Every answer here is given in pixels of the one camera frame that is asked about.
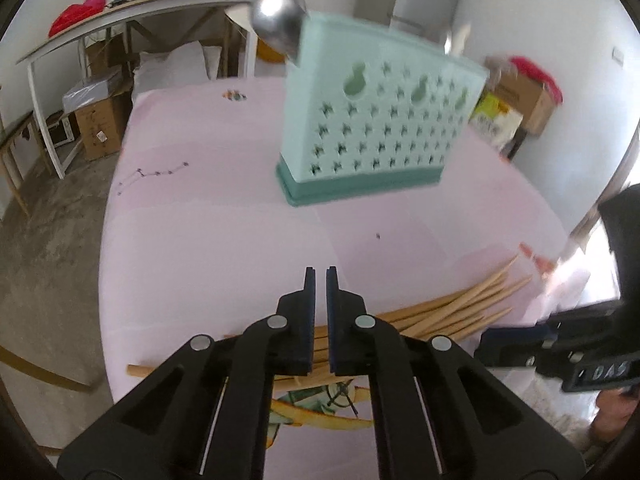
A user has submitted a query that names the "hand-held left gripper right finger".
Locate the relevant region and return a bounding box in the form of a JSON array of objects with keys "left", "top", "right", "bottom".
[{"left": 326, "top": 266, "right": 586, "bottom": 480}]

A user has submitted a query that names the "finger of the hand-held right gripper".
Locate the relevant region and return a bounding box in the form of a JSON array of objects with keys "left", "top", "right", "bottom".
[
  {"left": 474, "top": 324, "right": 577, "bottom": 379},
  {"left": 544, "top": 302, "right": 624, "bottom": 349}
]

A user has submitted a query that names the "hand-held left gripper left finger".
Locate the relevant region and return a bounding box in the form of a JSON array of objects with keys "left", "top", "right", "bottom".
[{"left": 56, "top": 266, "right": 317, "bottom": 480}]

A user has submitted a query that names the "pile of wooden chopsticks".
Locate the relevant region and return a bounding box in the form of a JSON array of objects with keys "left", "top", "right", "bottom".
[{"left": 127, "top": 255, "right": 534, "bottom": 391}]

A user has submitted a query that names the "mint green utensil holder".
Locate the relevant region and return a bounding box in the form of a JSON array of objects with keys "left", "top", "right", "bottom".
[{"left": 275, "top": 10, "right": 491, "bottom": 209}]

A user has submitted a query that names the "metal spoon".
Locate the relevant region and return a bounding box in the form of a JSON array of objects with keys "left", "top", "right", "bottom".
[{"left": 250, "top": 0, "right": 309, "bottom": 59}]

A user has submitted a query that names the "person's right hand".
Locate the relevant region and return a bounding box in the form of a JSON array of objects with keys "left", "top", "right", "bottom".
[{"left": 592, "top": 389, "right": 636, "bottom": 442}]

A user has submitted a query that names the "pink printed tablecloth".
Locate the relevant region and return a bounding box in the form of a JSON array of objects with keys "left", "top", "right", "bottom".
[{"left": 98, "top": 77, "right": 596, "bottom": 480}]

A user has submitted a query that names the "brown cardboard box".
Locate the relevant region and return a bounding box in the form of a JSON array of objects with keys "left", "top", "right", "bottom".
[
  {"left": 487, "top": 62, "right": 557, "bottom": 136},
  {"left": 75, "top": 95, "right": 132, "bottom": 162}
]

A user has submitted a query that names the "yellow white rice bag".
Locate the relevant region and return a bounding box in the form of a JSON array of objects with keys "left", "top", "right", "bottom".
[{"left": 469, "top": 91, "right": 525, "bottom": 154}]

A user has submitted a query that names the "red plastic bag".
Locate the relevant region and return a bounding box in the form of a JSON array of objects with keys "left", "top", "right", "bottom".
[
  {"left": 509, "top": 55, "right": 565, "bottom": 106},
  {"left": 48, "top": 0, "right": 107, "bottom": 39}
]

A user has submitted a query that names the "yellow plastic bag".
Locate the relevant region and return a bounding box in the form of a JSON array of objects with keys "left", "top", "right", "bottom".
[{"left": 256, "top": 37, "right": 289, "bottom": 64}]

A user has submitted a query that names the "white sack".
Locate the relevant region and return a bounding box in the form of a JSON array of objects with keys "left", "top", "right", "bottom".
[{"left": 131, "top": 42, "right": 224, "bottom": 106}]

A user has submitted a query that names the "plastic wrapped grey box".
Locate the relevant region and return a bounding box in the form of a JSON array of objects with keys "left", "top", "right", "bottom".
[{"left": 62, "top": 72, "right": 124, "bottom": 111}]

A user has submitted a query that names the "flat cardboard sheet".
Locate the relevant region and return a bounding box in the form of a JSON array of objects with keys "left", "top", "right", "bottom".
[{"left": 85, "top": 35, "right": 126, "bottom": 74}]

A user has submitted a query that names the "wooden chair with dark seat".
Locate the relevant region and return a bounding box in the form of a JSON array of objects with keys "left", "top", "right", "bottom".
[{"left": 0, "top": 110, "right": 54, "bottom": 219}]

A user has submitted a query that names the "white side table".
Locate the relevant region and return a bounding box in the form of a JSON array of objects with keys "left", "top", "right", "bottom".
[{"left": 15, "top": 0, "right": 266, "bottom": 181}]

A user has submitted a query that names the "black chair with wooden frame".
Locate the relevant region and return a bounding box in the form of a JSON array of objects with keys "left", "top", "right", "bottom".
[{"left": 0, "top": 344, "right": 96, "bottom": 456}]

